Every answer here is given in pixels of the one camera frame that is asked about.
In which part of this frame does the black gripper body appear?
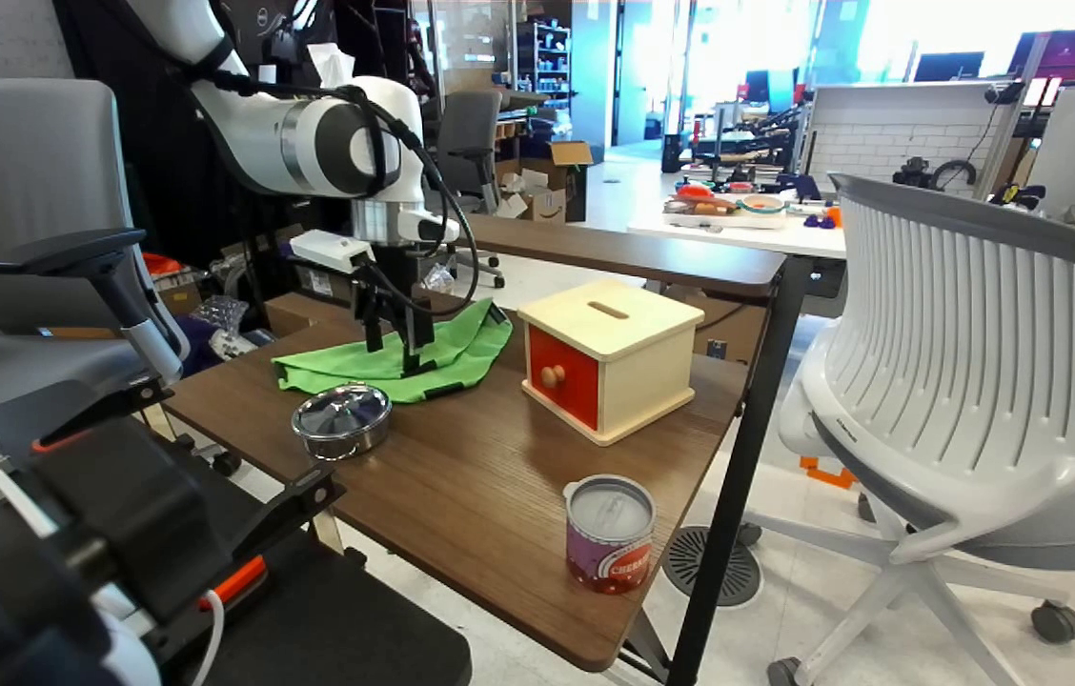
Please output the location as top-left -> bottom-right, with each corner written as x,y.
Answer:
351,238 -> 441,313

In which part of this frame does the green cloth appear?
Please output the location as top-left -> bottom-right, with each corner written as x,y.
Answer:
272,295 -> 520,407

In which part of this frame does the silver metal bowl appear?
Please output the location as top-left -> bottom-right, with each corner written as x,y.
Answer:
290,381 -> 395,464

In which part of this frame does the dark office chair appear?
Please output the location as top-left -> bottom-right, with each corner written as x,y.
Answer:
432,88 -> 506,218

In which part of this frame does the wooden box with red drawer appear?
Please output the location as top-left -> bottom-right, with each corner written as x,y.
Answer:
520,276 -> 709,450

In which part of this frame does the white and purple can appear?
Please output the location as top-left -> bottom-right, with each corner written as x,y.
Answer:
562,473 -> 660,599

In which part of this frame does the orange toy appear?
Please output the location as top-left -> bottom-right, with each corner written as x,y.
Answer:
669,180 -> 745,221

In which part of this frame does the grey office chair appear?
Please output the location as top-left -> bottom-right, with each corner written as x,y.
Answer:
0,76 -> 196,450

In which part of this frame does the black round floor plate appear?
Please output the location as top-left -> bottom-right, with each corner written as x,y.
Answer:
660,520 -> 768,612

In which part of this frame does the white partition panel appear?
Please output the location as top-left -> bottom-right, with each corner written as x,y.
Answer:
799,80 -> 1026,196

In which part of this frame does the white slatted office chair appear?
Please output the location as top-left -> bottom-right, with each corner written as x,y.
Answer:
763,170 -> 1075,686

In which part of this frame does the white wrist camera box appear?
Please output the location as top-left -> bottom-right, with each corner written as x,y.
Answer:
287,223 -> 379,276

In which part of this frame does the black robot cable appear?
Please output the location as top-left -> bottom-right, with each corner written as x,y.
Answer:
351,80 -> 487,334

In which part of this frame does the black metal table frame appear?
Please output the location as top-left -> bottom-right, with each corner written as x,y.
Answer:
616,251 -> 811,686

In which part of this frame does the black foreground camera rig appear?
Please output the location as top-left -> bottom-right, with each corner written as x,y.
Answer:
0,414 -> 475,686

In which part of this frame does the orange floor bracket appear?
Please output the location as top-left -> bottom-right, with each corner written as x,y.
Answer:
798,452 -> 863,495

